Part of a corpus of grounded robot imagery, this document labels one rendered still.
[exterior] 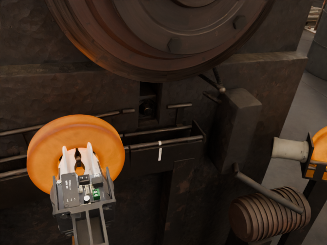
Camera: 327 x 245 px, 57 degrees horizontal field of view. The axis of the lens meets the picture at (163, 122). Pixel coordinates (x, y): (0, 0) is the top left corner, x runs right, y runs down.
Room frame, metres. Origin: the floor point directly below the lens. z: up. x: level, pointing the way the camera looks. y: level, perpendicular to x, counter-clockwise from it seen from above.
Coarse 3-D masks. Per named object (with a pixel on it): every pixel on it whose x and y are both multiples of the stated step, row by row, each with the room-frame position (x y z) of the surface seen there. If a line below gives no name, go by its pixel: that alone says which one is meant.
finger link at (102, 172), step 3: (99, 162) 0.35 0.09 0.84; (99, 165) 0.34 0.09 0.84; (99, 168) 0.34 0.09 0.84; (102, 171) 0.34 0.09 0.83; (102, 174) 0.33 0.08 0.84; (105, 174) 0.33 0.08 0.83; (105, 177) 0.33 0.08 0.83; (105, 180) 0.32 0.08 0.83; (111, 180) 0.32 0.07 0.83; (105, 183) 0.31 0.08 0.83; (105, 186) 0.31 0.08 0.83; (105, 189) 0.31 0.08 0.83; (108, 189) 0.31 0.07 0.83; (108, 192) 0.30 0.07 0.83
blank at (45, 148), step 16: (48, 128) 0.36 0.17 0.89; (64, 128) 0.36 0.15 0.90; (80, 128) 0.36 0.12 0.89; (96, 128) 0.37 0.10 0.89; (112, 128) 0.40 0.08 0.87; (32, 144) 0.35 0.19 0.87; (48, 144) 0.35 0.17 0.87; (64, 144) 0.35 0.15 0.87; (80, 144) 0.36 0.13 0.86; (96, 144) 0.37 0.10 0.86; (112, 144) 0.38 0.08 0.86; (32, 160) 0.33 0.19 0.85; (48, 160) 0.34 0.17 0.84; (112, 160) 0.38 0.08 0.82; (32, 176) 0.33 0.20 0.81; (48, 176) 0.34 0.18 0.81; (112, 176) 0.38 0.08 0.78; (48, 192) 0.34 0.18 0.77
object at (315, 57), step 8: (320, 24) 3.03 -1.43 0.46; (320, 32) 2.97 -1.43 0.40; (312, 40) 3.11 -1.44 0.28; (320, 40) 2.93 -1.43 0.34; (312, 48) 3.00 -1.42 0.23; (320, 48) 2.89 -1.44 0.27; (312, 56) 2.95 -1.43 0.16; (320, 56) 2.86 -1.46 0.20; (312, 64) 2.91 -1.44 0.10; (320, 64) 2.83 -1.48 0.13; (312, 72) 2.87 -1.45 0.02; (320, 72) 2.81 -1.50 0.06
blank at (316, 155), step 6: (318, 132) 0.66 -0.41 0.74; (324, 132) 0.64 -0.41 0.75; (312, 138) 0.67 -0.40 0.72; (318, 138) 0.64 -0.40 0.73; (324, 138) 0.64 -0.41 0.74; (318, 144) 0.64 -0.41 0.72; (324, 144) 0.63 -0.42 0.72; (318, 150) 0.64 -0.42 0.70; (324, 150) 0.63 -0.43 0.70; (312, 156) 0.64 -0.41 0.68; (318, 156) 0.63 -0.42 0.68; (324, 156) 0.63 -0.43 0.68
